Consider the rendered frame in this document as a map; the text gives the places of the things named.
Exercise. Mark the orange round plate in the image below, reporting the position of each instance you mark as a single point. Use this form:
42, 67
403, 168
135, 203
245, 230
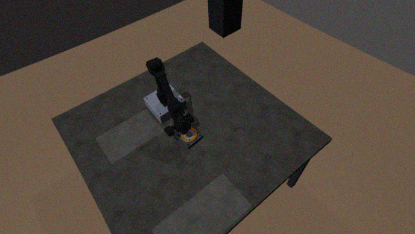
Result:
193, 137

